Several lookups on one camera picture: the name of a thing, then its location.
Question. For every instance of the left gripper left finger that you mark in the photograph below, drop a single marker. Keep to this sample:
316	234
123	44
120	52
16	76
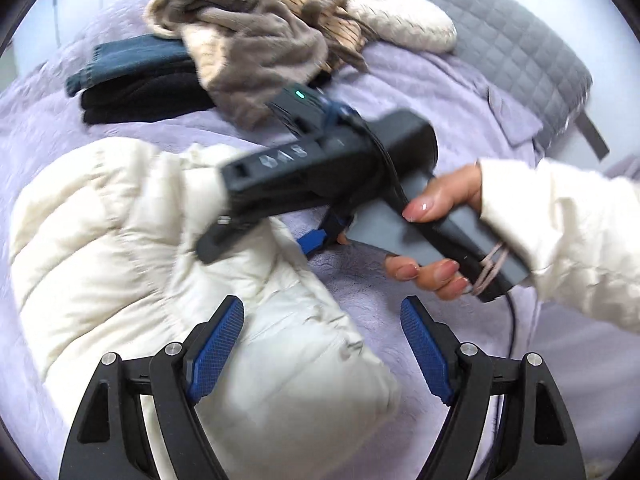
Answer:
108	439

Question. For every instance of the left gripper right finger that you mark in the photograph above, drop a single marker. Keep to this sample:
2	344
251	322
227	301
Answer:
535	438

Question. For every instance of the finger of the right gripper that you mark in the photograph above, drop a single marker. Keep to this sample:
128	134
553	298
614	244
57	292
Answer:
330	228
221	235

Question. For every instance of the cream quilted puffer jacket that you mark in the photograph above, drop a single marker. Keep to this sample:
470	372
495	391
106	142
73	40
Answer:
101	255

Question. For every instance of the lavender embossed blanket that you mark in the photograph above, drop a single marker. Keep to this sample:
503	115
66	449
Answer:
472	119

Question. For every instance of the cream knitted pillow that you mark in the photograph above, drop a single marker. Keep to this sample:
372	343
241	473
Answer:
416	25

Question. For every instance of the brown striped fleece garment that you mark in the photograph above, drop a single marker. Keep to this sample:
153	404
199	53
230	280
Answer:
246	51

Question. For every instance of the folded dark jeans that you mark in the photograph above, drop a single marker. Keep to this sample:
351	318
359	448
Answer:
139	79

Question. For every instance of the grey quilted headboard cover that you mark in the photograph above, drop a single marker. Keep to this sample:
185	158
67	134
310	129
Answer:
522	55

